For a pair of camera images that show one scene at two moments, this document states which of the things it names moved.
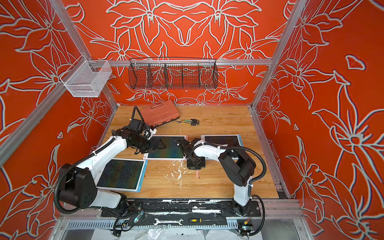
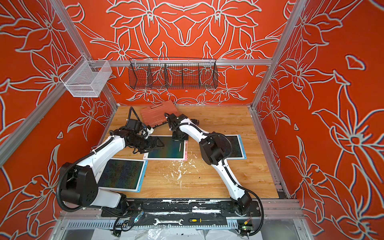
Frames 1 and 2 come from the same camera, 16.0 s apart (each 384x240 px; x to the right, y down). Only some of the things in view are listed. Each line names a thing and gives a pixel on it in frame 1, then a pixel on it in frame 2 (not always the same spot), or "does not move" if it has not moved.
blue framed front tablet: (124, 174) does not move
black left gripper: (152, 147) does not move
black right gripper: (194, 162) to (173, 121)
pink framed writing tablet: (172, 151) does not move
